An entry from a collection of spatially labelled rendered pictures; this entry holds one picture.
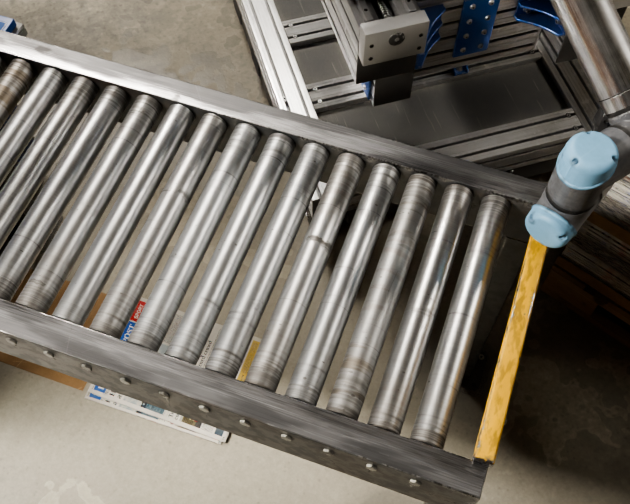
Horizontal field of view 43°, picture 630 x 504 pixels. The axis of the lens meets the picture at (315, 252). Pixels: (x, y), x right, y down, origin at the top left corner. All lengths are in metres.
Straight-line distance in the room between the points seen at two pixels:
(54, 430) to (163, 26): 1.35
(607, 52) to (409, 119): 1.04
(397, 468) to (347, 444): 0.08
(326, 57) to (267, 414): 1.37
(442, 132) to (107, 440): 1.17
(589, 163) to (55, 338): 0.82
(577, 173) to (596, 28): 0.21
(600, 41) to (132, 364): 0.83
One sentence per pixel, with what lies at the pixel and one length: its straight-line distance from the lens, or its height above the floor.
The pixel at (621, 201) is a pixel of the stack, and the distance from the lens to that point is 1.83.
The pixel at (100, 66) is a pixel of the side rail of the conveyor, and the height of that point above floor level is 0.80.
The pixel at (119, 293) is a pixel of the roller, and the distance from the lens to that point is 1.30.
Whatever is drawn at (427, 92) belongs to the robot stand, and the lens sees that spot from 2.29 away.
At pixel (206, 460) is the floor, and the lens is 2.01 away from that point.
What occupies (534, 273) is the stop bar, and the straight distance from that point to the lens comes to 1.30.
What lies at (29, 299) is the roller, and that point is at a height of 0.80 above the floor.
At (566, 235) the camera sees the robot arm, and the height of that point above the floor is 0.89.
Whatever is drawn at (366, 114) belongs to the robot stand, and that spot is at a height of 0.21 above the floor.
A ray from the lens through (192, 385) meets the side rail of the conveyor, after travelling 1.22.
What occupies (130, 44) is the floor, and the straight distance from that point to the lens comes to 2.74.
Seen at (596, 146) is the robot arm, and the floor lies 1.03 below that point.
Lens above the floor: 1.93
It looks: 61 degrees down
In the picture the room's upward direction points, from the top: straight up
